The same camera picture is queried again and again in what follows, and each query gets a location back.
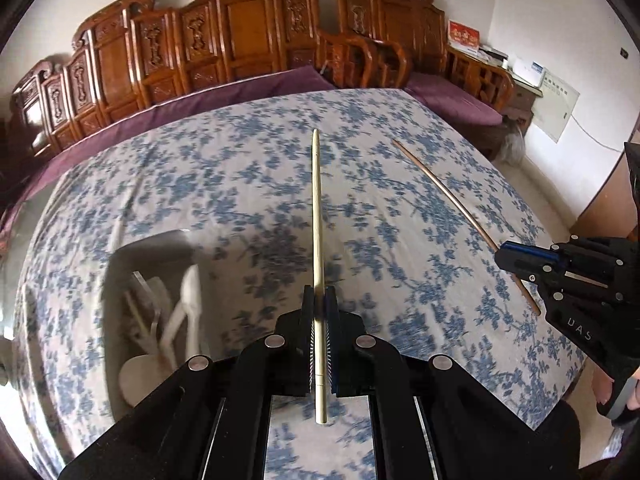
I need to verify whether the light bamboo chopstick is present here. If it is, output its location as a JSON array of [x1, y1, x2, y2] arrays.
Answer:
[[311, 129, 329, 425]]

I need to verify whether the white plastic spoon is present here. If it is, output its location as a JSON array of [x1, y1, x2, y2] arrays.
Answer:
[[160, 264, 202, 360]]

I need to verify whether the person's right hand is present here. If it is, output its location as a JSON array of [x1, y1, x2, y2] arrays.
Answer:
[[591, 366, 639, 419]]

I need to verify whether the dark wooden chopstick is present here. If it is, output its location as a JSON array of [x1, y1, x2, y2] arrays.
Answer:
[[392, 140, 541, 318]]

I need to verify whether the white plastic bag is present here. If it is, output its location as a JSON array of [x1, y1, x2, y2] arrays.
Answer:
[[495, 118, 526, 167]]

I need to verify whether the blue floral tablecloth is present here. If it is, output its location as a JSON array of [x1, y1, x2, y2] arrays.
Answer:
[[15, 90, 584, 479]]

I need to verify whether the white utensil holder box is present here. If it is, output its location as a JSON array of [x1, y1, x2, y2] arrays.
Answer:
[[101, 230, 212, 420]]

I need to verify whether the silver metal fork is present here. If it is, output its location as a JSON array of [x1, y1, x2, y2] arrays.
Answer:
[[129, 271, 162, 344]]

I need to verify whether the purple bench cushion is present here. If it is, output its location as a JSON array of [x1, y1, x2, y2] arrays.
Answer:
[[1, 67, 502, 235]]

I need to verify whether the white spoon in holder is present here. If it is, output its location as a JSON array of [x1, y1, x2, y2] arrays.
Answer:
[[118, 354, 172, 406]]

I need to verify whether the red box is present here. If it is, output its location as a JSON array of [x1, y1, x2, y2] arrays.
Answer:
[[447, 20, 480, 53]]

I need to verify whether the wooden armchair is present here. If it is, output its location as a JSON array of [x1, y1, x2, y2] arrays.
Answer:
[[316, 30, 412, 89]]

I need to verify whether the carved wooden bench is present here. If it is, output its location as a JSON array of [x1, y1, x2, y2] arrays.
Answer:
[[2, 0, 513, 164]]

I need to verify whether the white wall panel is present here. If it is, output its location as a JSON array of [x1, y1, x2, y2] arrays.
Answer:
[[533, 70, 580, 143]]

